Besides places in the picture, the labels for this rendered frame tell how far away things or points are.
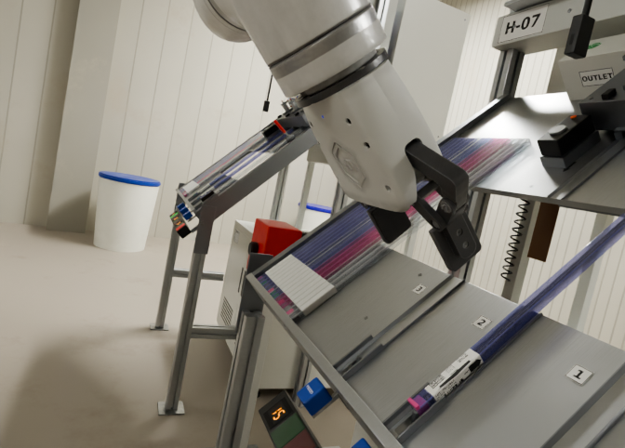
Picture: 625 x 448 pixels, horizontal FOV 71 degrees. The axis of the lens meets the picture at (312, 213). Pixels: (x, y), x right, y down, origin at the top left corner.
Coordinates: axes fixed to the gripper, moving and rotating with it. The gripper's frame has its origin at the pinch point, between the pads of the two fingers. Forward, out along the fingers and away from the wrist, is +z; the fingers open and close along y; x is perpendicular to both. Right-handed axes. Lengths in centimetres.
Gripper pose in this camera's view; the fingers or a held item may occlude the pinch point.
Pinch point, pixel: (424, 237)
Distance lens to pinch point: 38.7
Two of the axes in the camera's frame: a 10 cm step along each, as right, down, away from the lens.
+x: 7.8, -5.8, 2.2
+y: 3.8, 1.6, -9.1
